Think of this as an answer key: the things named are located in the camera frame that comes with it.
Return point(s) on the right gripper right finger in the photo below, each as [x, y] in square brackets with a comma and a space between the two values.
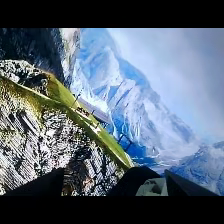
[181, 186]

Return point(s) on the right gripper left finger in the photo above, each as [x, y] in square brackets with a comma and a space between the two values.
[45, 185]

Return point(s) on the white garment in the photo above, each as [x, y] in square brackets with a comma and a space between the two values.
[146, 185]

